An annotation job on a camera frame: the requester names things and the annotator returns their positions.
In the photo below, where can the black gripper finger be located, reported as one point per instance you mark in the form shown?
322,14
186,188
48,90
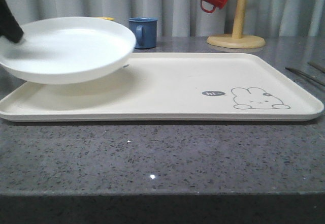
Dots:
10,28

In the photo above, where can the white round plate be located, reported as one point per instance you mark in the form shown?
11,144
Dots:
68,50

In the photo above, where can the silver fork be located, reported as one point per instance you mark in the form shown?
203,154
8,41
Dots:
298,72

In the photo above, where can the blue enamel mug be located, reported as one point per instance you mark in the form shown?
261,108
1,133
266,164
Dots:
145,31

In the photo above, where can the cream rabbit serving tray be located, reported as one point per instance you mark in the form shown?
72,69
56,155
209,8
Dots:
171,86

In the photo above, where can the wooden mug tree stand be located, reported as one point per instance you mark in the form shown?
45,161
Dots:
237,39

